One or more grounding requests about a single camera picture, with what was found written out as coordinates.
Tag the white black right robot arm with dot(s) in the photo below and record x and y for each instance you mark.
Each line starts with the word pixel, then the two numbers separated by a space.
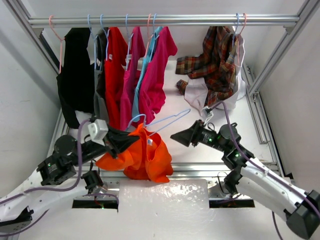
pixel 248 176

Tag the blue hanger right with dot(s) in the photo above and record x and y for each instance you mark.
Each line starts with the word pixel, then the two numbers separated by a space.
pixel 235 30

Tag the grey hanging garment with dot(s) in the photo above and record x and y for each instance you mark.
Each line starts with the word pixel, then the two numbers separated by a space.
pixel 99 100

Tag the magenta hanging shirt left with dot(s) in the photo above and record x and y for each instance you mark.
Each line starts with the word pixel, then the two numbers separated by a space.
pixel 131 77

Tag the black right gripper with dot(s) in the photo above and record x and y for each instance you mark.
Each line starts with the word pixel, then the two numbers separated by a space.
pixel 192 136

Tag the magenta hanging shirt right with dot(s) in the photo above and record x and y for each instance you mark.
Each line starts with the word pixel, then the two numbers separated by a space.
pixel 166 48

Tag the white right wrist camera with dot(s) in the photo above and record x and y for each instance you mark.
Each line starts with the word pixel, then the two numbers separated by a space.
pixel 207 113

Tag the teal hanging garment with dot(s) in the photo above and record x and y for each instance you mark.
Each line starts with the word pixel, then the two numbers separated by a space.
pixel 142 75

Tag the black hanging garment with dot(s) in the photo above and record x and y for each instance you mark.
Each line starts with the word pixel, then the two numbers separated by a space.
pixel 75 83

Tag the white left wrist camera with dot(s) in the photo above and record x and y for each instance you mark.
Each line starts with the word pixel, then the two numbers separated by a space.
pixel 97 131

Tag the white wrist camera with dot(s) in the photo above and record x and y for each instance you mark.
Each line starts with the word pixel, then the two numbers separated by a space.
pixel 97 131
pixel 207 113

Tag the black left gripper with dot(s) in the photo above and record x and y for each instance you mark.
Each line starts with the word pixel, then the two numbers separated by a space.
pixel 110 144

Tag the magenta hanging shirt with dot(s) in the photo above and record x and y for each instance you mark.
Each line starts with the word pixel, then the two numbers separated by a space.
pixel 166 48
pixel 131 77

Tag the aluminium frame front rail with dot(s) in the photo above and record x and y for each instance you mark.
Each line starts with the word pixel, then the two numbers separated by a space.
pixel 185 170

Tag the orange t shirt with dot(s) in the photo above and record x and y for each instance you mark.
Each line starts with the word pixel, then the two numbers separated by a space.
pixel 146 159

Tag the white hanging garment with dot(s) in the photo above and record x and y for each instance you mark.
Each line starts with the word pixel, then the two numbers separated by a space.
pixel 195 91

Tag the aluminium hanging rail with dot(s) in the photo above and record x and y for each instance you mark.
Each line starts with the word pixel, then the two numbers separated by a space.
pixel 236 19

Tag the red hanging t shirt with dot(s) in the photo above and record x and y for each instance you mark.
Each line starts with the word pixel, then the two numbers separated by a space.
pixel 114 74

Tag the plaid flannel shirt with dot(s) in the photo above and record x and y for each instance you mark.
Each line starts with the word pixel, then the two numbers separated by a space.
pixel 216 64

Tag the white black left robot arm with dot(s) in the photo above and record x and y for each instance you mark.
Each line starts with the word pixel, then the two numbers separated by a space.
pixel 60 177

